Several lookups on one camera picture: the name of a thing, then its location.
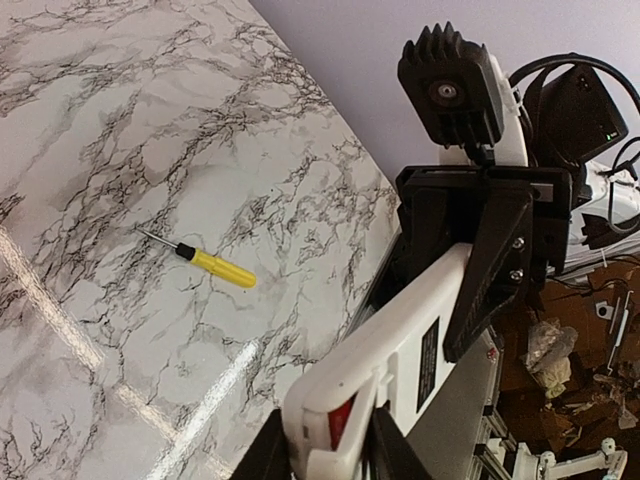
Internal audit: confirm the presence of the white red remote control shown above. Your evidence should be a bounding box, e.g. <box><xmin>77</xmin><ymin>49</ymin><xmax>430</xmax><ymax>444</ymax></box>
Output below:
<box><xmin>282</xmin><ymin>244</ymin><xmax>500</xmax><ymax>479</ymax></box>

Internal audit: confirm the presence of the yellow handled screwdriver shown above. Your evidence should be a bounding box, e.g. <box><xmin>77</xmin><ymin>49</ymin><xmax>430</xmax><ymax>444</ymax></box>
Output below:
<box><xmin>136</xmin><ymin>227</ymin><xmax>257</xmax><ymax>288</ymax></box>

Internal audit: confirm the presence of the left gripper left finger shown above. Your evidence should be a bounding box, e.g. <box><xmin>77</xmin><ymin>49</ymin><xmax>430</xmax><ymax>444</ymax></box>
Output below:
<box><xmin>239</xmin><ymin>409</ymin><xmax>292</xmax><ymax>480</ymax></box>

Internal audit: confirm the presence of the crumpled plastic trash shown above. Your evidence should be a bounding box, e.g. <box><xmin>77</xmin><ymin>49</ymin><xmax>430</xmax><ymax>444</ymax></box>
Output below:
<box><xmin>521</xmin><ymin>318</ymin><xmax>578</xmax><ymax>401</ymax></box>

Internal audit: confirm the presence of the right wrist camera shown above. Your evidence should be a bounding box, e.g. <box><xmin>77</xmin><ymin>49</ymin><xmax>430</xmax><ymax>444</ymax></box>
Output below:
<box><xmin>397</xmin><ymin>23</ymin><xmax>529</xmax><ymax>167</ymax></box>

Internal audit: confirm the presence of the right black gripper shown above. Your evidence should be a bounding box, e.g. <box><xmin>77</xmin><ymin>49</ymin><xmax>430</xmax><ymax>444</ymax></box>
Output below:
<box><xmin>372</xmin><ymin>166</ymin><xmax>572</xmax><ymax>363</ymax></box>

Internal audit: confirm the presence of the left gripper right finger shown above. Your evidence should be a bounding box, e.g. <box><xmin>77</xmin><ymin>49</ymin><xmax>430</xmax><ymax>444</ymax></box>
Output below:
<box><xmin>367</xmin><ymin>408</ymin><xmax>433</xmax><ymax>480</ymax></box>

